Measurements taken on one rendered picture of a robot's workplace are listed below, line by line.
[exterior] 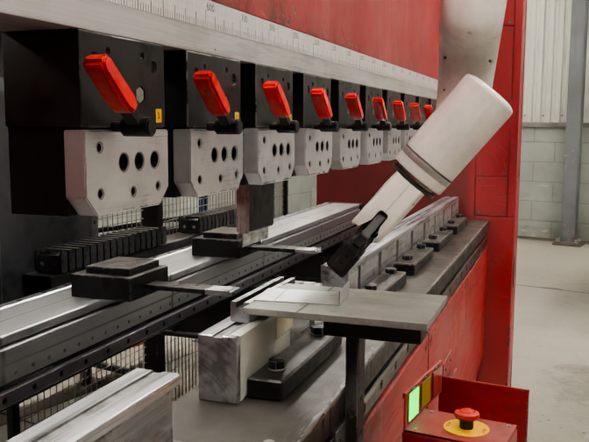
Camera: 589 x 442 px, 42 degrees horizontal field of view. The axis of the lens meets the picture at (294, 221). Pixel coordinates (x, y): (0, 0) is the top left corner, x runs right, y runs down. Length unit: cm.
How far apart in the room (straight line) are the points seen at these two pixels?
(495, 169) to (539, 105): 566
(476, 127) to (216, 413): 52
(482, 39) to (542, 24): 785
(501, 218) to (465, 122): 221
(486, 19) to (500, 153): 218
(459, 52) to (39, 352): 72
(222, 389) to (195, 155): 36
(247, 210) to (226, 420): 30
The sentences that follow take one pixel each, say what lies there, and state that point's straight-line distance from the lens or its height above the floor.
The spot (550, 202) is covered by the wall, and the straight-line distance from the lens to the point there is 889.
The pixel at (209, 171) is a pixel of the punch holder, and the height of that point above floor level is 120.
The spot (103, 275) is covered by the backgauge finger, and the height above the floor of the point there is 102.
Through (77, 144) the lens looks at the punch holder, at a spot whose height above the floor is 124.
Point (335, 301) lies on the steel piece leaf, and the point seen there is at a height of 100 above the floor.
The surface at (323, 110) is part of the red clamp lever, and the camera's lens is 124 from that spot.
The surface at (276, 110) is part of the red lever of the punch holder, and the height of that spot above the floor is 128.
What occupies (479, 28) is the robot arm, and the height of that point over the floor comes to 139.
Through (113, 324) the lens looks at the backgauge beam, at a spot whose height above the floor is 94.
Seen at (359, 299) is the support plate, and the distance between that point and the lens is 116.
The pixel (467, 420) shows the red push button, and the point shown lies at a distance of 127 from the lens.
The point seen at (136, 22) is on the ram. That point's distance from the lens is 79.
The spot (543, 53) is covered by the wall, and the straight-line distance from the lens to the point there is 891.
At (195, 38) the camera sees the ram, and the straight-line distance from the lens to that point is 90.
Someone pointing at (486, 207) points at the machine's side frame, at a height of 93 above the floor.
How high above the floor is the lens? 126
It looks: 7 degrees down
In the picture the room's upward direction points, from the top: straight up
